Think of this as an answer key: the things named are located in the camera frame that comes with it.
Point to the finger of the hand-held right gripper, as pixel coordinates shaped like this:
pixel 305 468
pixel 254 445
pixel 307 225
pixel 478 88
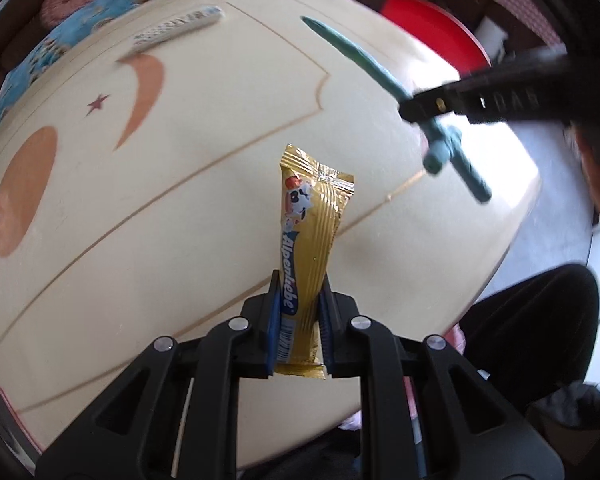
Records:
pixel 430 102

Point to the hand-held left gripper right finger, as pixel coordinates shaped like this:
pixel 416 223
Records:
pixel 324 325

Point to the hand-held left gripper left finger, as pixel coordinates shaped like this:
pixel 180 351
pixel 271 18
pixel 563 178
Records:
pixel 275 322

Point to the teal toy sword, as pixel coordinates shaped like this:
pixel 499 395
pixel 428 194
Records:
pixel 350 50

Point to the gold candy wrapper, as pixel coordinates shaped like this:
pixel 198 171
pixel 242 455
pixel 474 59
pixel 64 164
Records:
pixel 307 220

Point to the person's right hand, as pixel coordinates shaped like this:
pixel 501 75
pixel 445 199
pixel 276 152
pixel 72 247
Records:
pixel 597 175

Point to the red stool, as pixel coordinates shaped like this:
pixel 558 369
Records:
pixel 430 25

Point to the red checkered cloth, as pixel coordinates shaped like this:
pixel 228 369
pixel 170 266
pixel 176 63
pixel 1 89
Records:
pixel 510 0

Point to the cream round table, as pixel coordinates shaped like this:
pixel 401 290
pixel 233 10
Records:
pixel 180 200

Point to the white printed wrapper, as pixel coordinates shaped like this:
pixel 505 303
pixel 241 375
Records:
pixel 180 27

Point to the blue patterned cushion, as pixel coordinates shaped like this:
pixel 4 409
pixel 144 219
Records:
pixel 65 60

